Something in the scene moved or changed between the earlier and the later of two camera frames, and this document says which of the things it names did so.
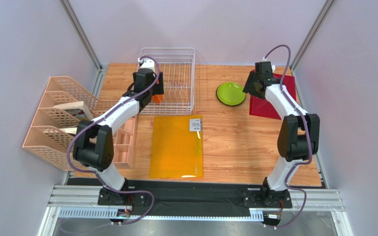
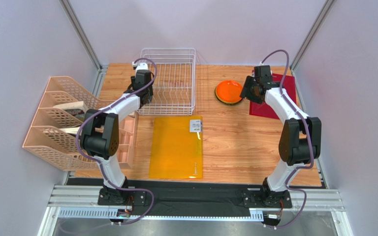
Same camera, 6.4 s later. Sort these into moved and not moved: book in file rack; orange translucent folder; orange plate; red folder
Moved: orange plate
Not moved: book in file rack; red folder; orange translucent folder
